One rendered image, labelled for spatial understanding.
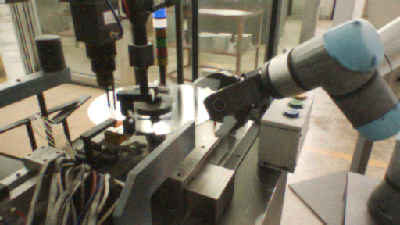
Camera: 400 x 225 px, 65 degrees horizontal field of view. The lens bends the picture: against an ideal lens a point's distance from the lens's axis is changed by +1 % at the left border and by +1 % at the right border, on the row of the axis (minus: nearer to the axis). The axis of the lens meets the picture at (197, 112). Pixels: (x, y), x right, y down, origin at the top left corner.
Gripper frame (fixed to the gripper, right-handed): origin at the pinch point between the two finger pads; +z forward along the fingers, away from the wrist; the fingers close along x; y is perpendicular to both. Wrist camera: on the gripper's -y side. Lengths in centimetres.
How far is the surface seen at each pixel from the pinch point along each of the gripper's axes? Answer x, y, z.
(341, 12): 52, 432, 135
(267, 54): 9.0, 45.7, 10.6
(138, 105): 7.8, -4.1, 17.4
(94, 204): -7.3, -27.6, 3.7
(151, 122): 2.2, -6.5, 10.9
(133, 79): 25, 28, 69
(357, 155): -56, 118, 34
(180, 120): -0.1, -1.2, 7.4
